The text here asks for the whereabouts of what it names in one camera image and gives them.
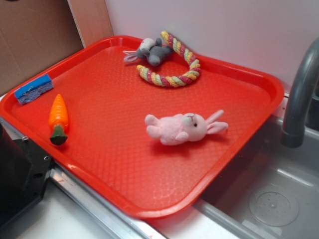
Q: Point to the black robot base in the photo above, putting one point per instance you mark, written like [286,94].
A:
[24,171]

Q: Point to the orange toy carrot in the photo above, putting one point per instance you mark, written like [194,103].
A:
[58,121]

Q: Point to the pink plush bunny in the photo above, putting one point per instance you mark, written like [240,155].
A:
[180,128]

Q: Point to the red plastic tray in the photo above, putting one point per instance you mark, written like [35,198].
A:
[108,147]

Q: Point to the grey plush bunny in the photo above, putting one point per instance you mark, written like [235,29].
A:
[151,50]

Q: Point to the blue sponge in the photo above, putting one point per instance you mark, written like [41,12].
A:
[33,89]

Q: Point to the grey sink basin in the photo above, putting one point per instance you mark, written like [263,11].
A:
[264,161]

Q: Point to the grey faucet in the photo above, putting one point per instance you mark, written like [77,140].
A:
[302,109]

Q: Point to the sink drain cover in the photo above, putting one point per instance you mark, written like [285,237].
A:
[273,206]

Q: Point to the brown cardboard panel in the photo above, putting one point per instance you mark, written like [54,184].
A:
[36,34]

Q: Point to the multicolour rope ring toy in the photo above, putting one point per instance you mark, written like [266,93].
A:
[173,81]

